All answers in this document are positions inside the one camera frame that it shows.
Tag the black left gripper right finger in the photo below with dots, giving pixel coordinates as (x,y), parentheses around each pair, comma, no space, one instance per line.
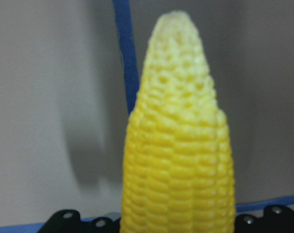
(275,219)

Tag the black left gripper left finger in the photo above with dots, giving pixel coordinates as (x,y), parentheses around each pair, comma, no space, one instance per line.
(69,221)

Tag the yellow plastic corn cob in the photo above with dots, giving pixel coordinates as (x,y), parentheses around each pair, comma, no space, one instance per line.
(178,174)

